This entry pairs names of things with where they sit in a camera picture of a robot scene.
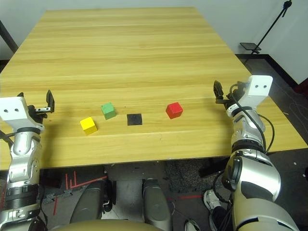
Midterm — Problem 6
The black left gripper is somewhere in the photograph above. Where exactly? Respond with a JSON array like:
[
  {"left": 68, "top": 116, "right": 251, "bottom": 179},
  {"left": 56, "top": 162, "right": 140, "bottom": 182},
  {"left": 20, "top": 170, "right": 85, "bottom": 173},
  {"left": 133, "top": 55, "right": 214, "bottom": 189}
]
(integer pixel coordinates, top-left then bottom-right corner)
[{"left": 16, "top": 90, "right": 56, "bottom": 119}]

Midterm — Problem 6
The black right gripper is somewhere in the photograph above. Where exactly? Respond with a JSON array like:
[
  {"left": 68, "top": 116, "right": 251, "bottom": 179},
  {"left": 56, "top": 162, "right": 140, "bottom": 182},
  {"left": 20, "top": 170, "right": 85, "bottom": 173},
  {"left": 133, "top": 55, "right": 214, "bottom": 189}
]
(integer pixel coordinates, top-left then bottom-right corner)
[{"left": 213, "top": 80, "right": 248, "bottom": 112}]

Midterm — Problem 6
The red wooden block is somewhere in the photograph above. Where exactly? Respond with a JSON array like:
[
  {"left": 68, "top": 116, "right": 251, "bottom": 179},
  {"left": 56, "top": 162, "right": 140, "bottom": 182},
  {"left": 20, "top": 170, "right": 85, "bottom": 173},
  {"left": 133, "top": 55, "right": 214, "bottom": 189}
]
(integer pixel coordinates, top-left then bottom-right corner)
[{"left": 165, "top": 102, "right": 184, "bottom": 120}]

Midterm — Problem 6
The yellow wooden block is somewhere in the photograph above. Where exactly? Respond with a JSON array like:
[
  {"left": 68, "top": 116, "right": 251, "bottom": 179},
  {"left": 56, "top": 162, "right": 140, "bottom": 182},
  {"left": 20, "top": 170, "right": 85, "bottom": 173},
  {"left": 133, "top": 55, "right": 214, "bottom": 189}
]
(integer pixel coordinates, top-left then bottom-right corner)
[{"left": 79, "top": 116, "right": 99, "bottom": 135}]

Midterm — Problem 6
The green wooden block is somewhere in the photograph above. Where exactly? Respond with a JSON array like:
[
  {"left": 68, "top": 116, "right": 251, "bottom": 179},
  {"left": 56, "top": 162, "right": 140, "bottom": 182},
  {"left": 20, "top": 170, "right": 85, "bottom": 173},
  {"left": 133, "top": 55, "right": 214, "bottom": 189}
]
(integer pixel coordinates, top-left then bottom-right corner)
[{"left": 101, "top": 102, "right": 116, "bottom": 120}]

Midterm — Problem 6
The black flat stand tray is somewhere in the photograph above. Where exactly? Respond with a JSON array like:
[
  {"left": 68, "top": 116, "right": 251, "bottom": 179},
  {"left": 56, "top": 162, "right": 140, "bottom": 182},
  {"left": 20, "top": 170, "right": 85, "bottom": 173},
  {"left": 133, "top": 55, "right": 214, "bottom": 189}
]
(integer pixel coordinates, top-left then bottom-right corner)
[{"left": 240, "top": 42, "right": 262, "bottom": 52}]

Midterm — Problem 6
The black table foot bar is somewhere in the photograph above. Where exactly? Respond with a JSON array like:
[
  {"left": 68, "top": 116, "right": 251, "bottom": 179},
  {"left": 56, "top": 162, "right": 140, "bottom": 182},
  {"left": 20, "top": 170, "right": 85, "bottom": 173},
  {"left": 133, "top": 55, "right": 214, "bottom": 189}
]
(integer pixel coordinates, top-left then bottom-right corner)
[{"left": 198, "top": 166, "right": 226, "bottom": 178}]

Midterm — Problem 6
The black square marker pad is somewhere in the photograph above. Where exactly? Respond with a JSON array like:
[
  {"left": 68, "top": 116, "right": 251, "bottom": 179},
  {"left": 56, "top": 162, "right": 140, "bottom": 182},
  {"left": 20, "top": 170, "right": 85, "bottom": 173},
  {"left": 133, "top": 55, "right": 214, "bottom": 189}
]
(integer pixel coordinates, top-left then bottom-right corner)
[{"left": 127, "top": 113, "right": 143, "bottom": 126}]

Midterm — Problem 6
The speckled dark floor mat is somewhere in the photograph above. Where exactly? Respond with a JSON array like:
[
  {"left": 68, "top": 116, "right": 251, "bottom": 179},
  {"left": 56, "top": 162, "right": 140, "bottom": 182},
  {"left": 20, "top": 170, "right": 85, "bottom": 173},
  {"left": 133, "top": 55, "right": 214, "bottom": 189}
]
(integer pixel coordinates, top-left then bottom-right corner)
[{"left": 165, "top": 158, "right": 228, "bottom": 193}]

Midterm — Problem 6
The black tripod stand pole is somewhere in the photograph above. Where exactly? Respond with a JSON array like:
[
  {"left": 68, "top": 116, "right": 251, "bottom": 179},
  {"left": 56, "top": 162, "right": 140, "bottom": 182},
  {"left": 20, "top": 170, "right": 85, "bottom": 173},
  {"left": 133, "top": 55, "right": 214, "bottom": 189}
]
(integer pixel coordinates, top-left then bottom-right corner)
[{"left": 244, "top": 0, "right": 293, "bottom": 64}]

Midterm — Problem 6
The white bystander shoe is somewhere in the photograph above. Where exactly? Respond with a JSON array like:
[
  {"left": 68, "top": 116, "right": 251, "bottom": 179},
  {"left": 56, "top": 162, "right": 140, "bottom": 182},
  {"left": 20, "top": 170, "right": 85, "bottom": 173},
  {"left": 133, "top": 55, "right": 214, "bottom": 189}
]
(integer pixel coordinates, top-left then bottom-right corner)
[
  {"left": 184, "top": 218, "right": 201, "bottom": 231},
  {"left": 203, "top": 189, "right": 227, "bottom": 228}
]

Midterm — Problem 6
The grey robot left leg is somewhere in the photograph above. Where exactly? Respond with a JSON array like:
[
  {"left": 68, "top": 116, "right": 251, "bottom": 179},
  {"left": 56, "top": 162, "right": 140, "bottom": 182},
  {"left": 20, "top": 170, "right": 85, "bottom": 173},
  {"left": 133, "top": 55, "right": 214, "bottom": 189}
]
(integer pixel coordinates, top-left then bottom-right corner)
[{"left": 69, "top": 179, "right": 114, "bottom": 223}]

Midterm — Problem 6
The grey robot leg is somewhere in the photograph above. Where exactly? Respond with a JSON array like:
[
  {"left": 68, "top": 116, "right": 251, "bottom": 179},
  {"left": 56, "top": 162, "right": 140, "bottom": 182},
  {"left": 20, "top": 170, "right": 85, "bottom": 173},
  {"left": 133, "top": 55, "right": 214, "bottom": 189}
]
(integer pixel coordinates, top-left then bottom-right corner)
[
  {"left": 69, "top": 179, "right": 114, "bottom": 223},
  {"left": 141, "top": 178, "right": 173, "bottom": 231}
]

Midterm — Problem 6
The grey robot right leg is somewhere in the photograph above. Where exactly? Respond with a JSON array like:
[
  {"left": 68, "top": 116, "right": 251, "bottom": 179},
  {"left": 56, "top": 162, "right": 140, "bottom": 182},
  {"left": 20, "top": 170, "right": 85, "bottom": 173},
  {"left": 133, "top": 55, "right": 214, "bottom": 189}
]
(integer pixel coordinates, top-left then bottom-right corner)
[{"left": 141, "top": 178, "right": 173, "bottom": 231}]

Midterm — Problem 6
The tan robot torso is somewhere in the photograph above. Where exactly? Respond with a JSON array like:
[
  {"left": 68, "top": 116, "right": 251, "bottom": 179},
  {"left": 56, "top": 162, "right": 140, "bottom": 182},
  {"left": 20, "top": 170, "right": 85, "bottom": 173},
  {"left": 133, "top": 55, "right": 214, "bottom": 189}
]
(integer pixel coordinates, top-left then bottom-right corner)
[{"left": 51, "top": 218, "right": 165, "bottom": 231}]

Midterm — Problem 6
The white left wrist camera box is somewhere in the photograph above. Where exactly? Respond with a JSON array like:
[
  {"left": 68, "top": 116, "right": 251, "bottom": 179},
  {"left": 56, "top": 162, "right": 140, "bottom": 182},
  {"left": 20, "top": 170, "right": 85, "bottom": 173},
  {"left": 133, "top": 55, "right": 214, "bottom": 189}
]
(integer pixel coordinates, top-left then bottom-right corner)
[{"left": 0, "top": 96, "right": 45, "bottom": 132}]

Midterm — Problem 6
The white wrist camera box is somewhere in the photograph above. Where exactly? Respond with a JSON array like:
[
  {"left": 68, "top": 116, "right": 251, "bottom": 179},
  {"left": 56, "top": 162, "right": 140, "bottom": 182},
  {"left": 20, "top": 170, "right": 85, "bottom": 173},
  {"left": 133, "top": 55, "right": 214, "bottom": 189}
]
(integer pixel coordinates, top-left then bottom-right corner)
[
  {"left": 0, "top": 96, "right": 45, "bottom": 132},
  {"left": 227, "top": 75, "right": 273, "bottom": 116}
]

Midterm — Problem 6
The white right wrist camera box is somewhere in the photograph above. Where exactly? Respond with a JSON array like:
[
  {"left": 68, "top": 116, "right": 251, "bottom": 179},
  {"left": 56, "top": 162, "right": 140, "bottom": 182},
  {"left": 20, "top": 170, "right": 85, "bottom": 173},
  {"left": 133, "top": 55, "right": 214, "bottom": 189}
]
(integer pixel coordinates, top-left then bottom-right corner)
[{"left": 227, "top": 75, "right": 273, "bottom": 116}]

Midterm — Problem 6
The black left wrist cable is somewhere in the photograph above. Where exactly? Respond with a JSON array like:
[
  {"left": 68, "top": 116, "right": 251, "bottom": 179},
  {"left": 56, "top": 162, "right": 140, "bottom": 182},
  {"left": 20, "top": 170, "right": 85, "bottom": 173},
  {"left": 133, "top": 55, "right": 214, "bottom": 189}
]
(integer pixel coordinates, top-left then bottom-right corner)
[{"left": 0, "top": 129, "right": 15, "bottom": 145}]

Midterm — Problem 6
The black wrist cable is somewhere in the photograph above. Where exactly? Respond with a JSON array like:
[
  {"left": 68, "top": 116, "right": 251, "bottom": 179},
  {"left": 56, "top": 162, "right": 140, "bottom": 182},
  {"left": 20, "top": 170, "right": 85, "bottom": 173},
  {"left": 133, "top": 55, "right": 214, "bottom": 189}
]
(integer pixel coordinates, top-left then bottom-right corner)
[
  {"left": 0, "top": 129, "right": 15, "bottom": 145},
  {"left": 229, "top": 83, "right": 275, "bottom": 154}
]

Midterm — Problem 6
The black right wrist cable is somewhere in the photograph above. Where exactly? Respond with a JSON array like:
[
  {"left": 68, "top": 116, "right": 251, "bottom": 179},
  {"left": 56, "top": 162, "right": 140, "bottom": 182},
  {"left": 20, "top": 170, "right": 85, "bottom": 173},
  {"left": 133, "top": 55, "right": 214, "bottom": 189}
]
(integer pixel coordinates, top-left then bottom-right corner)
[{"left": 229, "top": 83, "right": 275, "bottom": 154}]

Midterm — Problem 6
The wooden side table black frame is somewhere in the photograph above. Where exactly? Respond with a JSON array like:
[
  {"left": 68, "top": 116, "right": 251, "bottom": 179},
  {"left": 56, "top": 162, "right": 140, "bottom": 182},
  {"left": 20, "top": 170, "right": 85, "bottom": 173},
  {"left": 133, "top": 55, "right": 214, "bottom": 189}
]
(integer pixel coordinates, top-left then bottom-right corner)
[{"left": 0, "top": 19, "right": 19, "bottom": 53}]

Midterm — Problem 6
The black hanging cable bundle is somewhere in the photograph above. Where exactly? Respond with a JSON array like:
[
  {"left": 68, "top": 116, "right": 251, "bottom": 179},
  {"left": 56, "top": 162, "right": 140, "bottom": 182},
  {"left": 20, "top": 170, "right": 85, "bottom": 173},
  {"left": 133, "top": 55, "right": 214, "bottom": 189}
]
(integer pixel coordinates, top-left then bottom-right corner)
[{"left": 213, "top": 170, "right": 233, "bottom": 231}]

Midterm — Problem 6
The grey metal base plate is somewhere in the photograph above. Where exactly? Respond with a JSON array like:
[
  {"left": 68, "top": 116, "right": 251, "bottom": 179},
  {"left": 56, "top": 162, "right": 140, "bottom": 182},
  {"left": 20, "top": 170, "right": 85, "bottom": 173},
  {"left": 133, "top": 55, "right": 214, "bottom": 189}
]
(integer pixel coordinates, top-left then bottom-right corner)
[{"left": 107, "top": 165, "right": 145, "bottom": 220}]

